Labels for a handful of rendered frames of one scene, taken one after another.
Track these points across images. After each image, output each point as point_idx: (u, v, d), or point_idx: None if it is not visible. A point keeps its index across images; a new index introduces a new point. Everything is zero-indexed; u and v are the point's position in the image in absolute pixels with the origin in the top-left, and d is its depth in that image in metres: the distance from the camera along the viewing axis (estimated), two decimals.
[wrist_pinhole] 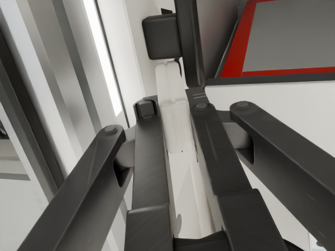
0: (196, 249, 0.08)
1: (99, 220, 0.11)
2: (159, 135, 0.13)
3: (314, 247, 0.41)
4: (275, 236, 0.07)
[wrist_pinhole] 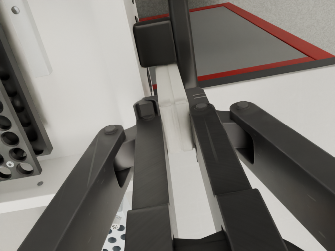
0: (196, 249, 0.08)
1: (99, 220, 0.11)
2: (159, 135, 0.13)
3: None
4: (275, 236, 0.07)
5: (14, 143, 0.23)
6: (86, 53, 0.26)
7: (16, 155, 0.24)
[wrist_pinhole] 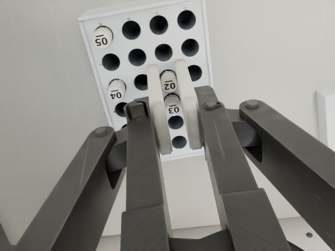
0: (196, 249, 0.08)
1: (92, 222, 0.11)
2: (150, 136, 0.13)
3: None
4: (278, 236, 0.07)
5: None
6: None
7: None
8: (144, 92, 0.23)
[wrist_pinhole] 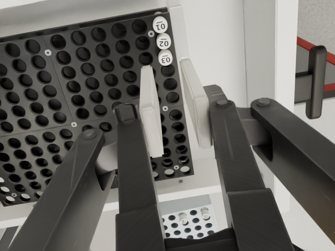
0: (196, 249, 0.08)
1: (83, 224, 0.11)
2: (141, 138, 0.13)
3: None
4: (283, 236, 0.07)
5: (181, 152, 0.33)
6: (220, 86, 0.36)
7: (179, 160, 0.34)
8: (180, 224, 0.52)
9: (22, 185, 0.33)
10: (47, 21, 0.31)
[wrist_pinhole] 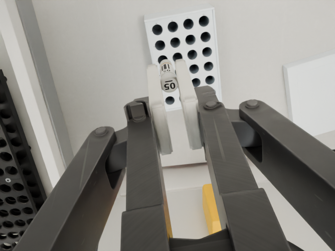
0: (196, 249, 0.08)
1: (92, 222, 0.11)
2: (150, 136, 0.13)
3: (217, 98, 0.41)
4: (278, 236, 0.07)
5: None
6: None
7: None
8: None
9: (20, 231, 0.37)
10: None
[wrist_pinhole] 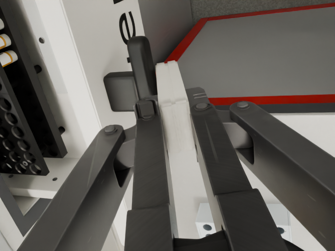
0: (196, 249, 0.08)
1: (99, 220, 0.11)
2: (159, 135, 0.13)
3: None
4: (275, 236, 0.07)
5: (28, 148, 0.29)
6: None
7: (31, 156, 0.30)
8: None
9: None
10: None
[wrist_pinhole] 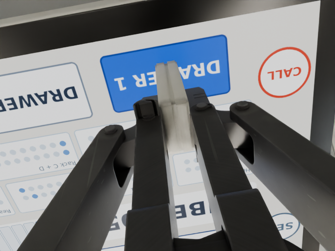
0: (196, 249, 0.08)
1: (99, 220, 0.11)
2: (159, 135, 0.13)
3: None
4: (275, 236, 0.07)
5: None
6: None
7: None
8: None
9: None
10: None
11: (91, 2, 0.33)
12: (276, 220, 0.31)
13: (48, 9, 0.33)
